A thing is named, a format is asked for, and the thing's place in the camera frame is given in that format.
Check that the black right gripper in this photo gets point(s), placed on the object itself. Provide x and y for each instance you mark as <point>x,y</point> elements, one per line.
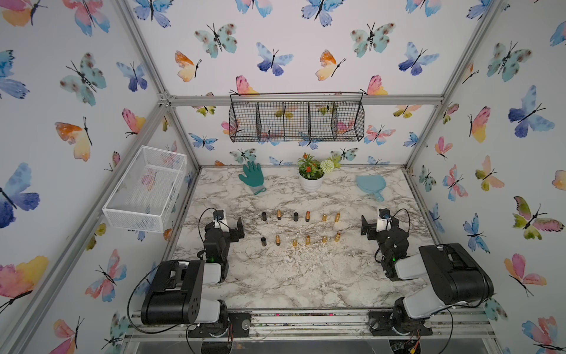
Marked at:
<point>371,228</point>

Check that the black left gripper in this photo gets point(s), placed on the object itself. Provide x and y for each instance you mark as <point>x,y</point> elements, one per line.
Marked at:
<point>233,235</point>

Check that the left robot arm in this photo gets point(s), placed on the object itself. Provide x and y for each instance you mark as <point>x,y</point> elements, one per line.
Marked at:
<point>175,295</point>

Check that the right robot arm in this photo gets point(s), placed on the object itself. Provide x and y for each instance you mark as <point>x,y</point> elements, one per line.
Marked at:
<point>455,277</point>

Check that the teal hand-shaped silicone mat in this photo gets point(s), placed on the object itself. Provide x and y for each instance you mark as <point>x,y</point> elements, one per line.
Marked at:
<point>253,177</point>

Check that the white flower pot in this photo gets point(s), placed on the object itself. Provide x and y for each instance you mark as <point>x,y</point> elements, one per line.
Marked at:
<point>311,185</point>

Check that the artificial flower plant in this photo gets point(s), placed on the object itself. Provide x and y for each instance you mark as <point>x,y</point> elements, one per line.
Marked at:
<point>312,169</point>

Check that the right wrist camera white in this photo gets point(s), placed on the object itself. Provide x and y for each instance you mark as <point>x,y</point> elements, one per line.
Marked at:
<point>384,218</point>

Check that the light blue handled dish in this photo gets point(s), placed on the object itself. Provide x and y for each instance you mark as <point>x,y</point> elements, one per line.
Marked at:
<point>373,185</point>

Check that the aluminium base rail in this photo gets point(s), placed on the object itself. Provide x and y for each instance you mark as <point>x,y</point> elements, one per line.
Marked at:
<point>352,323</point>

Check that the white mesh wall basket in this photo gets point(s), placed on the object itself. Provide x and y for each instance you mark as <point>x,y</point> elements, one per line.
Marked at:
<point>143,198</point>

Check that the black wire wall basket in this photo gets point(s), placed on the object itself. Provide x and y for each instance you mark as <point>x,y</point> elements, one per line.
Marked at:
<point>296,117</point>

